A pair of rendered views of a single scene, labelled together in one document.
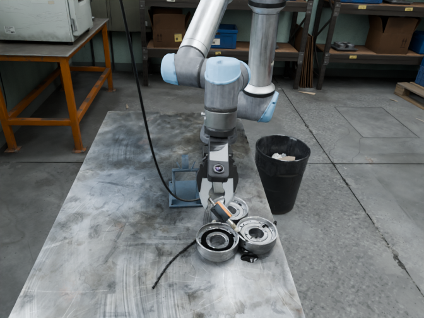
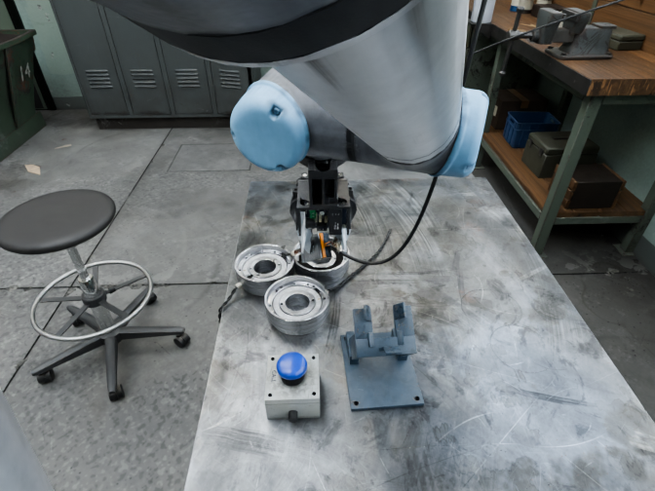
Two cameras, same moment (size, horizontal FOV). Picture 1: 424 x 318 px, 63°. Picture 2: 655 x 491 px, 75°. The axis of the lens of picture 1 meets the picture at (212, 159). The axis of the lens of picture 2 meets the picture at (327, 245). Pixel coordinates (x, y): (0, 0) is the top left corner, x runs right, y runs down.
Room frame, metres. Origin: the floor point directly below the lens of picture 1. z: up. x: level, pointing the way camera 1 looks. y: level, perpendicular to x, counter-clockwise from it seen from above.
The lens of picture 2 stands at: (1.24, 0.02, 1.33)
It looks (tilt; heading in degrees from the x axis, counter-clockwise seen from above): 38 degrees down; 183
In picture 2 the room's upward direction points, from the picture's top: straight up
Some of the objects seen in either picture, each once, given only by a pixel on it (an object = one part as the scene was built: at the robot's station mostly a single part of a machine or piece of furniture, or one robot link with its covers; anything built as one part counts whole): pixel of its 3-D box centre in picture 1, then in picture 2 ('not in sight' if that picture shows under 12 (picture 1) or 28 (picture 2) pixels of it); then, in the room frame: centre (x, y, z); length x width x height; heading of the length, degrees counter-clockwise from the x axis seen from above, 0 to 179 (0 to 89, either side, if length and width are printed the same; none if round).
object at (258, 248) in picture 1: (255, 235); (265, 270); (0.67, -0.12, 0.82); 0.10 x 0.10 x 0.04
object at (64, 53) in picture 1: (64, 76); not in sight; (3.11, 1.41, 0.39); 1.50 x 0.62 x 0.78; 5
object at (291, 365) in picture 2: not in sight; (292, 373); (0.90, -0.04, 0.85); 0.04 x 0.04 x 0.05
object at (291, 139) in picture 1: (277, 175); not in sight; (1.88, -0.43, 0.21); 0.34 x 0.34 x 0.43
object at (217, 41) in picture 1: (214, 36); not in sight; (4.37, 0.04, 0.56); 0.52 x 0.38 x 0.22; 92
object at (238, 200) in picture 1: (228, 212); (297, 305); (0.75, -0.05, 0.82); 0.10 x 0.10 x 0.04
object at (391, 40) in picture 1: (388, 33); not in sight; (4.56, -2.11, 0.67); 0.52 x 0.43 x 0.43; 95
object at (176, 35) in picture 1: (170, 28); not in sight; (4.30, 0.58, 0.64); 0.49 x 0.40 x 0.37; 100
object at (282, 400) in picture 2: (224, 179); (292, 388); (0.91, -0.04, 0.82); 0.08 x 0.07 x 0.05; 5
